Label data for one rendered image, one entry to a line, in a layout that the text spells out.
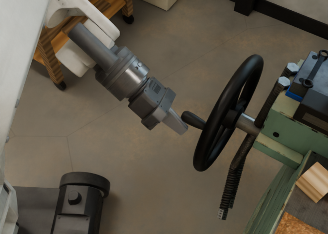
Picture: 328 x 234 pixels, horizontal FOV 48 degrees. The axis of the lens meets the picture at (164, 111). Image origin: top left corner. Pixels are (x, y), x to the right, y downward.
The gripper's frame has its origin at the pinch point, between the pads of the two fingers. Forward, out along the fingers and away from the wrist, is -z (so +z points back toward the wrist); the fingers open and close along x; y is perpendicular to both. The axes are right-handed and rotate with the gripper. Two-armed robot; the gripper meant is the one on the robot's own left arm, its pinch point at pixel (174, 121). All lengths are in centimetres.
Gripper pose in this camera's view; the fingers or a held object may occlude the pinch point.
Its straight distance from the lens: 75.2
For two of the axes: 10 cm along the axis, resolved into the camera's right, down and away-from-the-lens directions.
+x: -2.3, 4.6, -8.6
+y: 6.5, -5.8, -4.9
